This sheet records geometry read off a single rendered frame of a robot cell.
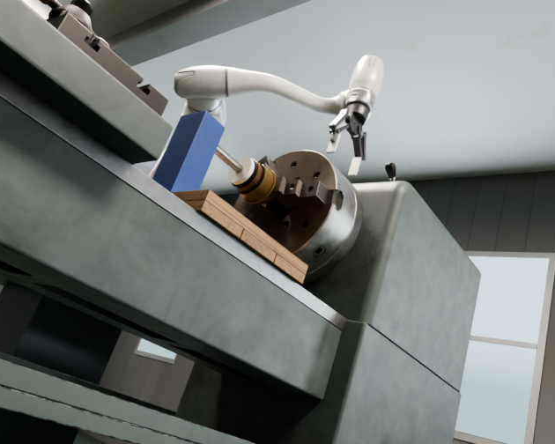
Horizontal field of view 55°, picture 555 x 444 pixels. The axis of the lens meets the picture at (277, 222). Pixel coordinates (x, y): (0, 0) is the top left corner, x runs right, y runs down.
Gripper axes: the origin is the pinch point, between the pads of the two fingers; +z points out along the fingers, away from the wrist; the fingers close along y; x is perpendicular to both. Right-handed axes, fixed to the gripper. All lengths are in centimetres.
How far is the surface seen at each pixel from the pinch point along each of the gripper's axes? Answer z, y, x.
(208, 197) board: 53, 67, 29
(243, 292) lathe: 63, 51, 28
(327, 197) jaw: 33, 32, 25
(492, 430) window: 38, -264, -28
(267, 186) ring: 35, 42, 16
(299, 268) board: 53, 40, 30
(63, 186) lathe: 63, 88, 28
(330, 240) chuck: 41, 28, 26
